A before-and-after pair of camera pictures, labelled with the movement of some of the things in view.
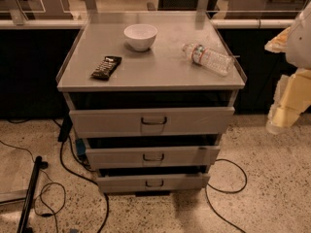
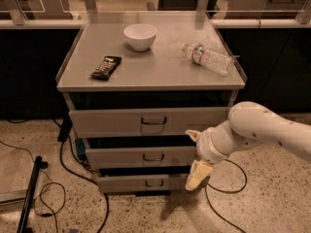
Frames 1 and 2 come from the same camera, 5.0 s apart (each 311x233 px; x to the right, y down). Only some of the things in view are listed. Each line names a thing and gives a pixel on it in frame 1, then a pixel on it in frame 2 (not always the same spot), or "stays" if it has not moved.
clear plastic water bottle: (207, 57) stays
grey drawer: (147, 156) stays
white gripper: (300, 44) → (204, 145)
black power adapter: (67, 125) stays
